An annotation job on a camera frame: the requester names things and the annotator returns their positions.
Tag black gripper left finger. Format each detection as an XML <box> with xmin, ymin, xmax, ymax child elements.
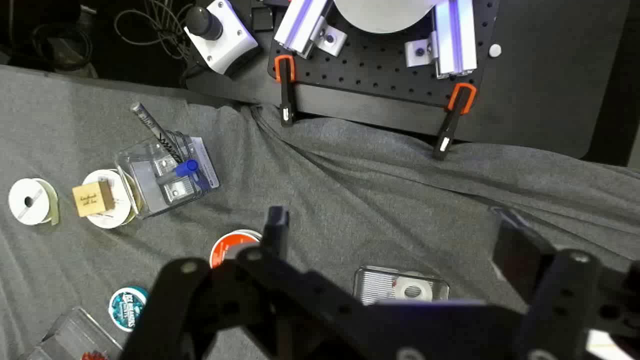
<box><xmin>119</xmin><ymin>204</ymin><xmax>376</xmax><ymax>360</ymax></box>

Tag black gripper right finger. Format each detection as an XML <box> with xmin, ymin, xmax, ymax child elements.
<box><xmin>490</xmin><ymin>206</ymin><xmax>640</xmax><ymax>360</ymax></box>

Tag small clear plastic box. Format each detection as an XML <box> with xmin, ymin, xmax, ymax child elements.
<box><xmin>353</xmin><ymin>265</ymin><xmax>452</xmax><ymax>308</ymax></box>

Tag clear plastic pen box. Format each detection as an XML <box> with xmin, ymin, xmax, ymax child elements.
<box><xmin>114</xmin><ymin>136</ymin><xmax>223</xmax><ymax>219</ymax></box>

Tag red ribbon spool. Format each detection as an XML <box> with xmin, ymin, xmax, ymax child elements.
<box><xmin>209</xmin><ymin>229</ymin><xmax>266</xmax><ymax>271</ymax></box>

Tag grey table cloth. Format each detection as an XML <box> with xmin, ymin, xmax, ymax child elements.
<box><xmin>0</xmin><ymin>62</ymin><xmax>640</xmax><ymax>360</ymax></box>

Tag blue clear barrel pen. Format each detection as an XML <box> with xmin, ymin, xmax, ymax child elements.
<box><xmin>174</xmin><ymin>158</ymin><xmax>203</xmax><ymax>181</ymax></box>

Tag orange black clamp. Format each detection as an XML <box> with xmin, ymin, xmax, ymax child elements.
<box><xmin>270</xmin><ymin>52</ymin><xmax>299</xmax><ymax>128</ymax></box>
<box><xmin>431</xmin><ymin>80</ymin><xmax>480</xmax><ymax>162</ymax></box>

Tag white spool gold ribbon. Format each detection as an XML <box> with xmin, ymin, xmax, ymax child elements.
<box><xmin>78</xmin><ymin>166</ymin><xmax>141</xmax><ymax>233</ymax></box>

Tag grey barrel pen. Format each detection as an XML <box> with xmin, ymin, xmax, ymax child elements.
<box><xmin>130</xmin><ymin>102</ymin><xmax>186</xmax><ymax>164</ymax></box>

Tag teal ribbon spool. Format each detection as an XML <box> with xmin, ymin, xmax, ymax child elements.
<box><xmin>107</xmin><ymin>284</ymin><xmax>153</xmax><ymax>335</ymax></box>

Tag aluminium extrusion bar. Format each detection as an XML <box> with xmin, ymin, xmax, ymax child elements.
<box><xmin>273</xmin><ymin>0</ymin><xmax>337</xmax><ymax>58</ymax></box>
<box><xmin>431</xmin><ymin>0</ymin><xmax>480</xmax><ymax>79</ymax></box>

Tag long clear plastic tray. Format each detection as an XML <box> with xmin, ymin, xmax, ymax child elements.
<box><xmin>26</xmin><ymin>305</ymin><xmax>127</xmax><ymax>360</ymax></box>

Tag silver corner bracket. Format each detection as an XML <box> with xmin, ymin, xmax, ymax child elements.
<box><xmin>404</xmin><ymin>39</ymin><xmax>436</xmax><ymax>69</ymax></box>
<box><xmin>312</xmin><ymin>16</ymin><xmax>350</xmax><ymax>58</ymax></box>

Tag thin tangled cables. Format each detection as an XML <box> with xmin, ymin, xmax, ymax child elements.
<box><xmin>110</xmin><ymin>0</ymin><xmax>196</xmax><ymax>55</ymax></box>

